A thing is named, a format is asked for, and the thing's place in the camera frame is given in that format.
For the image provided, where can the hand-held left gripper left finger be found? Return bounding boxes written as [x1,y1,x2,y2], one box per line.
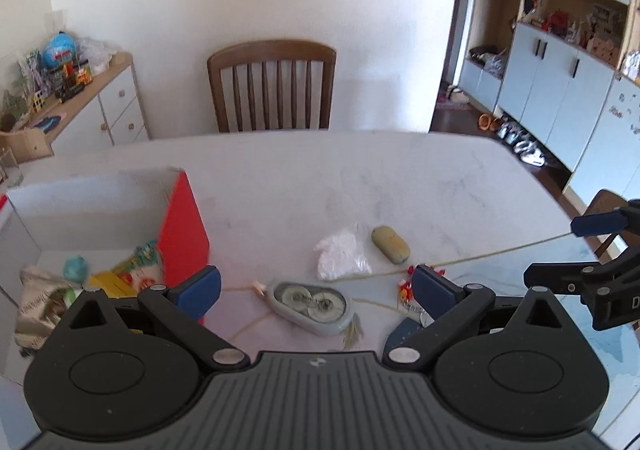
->
[62,265,251,372]

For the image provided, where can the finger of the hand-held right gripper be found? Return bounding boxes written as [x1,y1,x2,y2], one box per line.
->
[523,256,640,298]
[570,200,640,238]

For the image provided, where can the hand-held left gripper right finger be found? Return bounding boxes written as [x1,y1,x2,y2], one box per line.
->
[382,264,573,367]

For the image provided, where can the red cardboard box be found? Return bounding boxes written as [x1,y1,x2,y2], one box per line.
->
[0,167,211,383]

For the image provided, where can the yellow small box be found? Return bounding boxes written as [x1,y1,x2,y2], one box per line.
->
[89,270,152,300]

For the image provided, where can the grey oval case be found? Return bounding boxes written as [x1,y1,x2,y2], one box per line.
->
[264,278,354,337]

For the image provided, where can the teal small ball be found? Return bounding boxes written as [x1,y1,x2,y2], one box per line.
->
[63,255,90,281]

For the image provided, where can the brown wooden chair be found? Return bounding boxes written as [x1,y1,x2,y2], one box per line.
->
[207,39,337,134]
[584,189,640,262]

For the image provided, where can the blue printed table mat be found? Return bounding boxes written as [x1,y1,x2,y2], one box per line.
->
[384,235,628,436]

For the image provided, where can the clear plastic bag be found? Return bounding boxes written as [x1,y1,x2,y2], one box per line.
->
[314,228,374,282]

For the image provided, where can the white shoes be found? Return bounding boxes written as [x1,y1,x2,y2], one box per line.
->
[497,122,547,167]

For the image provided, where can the pink patterned rug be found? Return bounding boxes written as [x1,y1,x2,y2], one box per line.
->
[434,97,471,113]

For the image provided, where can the white sideboard cabinet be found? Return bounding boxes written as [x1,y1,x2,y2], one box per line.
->
[27,52,151,160]

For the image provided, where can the clear drinking glass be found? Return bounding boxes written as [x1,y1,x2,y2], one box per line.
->
[0,147,25,189]

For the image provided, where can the light wooden box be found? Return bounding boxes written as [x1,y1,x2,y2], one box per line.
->
[0,127,54,164]

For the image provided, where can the dark blue small mat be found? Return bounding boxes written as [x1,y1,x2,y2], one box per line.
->
[32,113,67,131]

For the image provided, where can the toy truck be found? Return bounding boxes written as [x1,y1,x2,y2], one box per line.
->
[54,59,94,102]

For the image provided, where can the crumpled white plastic bag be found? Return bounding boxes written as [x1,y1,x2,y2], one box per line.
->
[77,37,119,74]

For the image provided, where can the glass dome terrarium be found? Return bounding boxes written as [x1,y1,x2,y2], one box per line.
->
[0,77,32,132]

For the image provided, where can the blue globe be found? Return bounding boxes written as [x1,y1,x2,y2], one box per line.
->
[42,31,76,71]

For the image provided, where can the light blue wall cabinet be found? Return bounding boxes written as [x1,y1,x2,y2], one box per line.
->
[458,0,640,213]

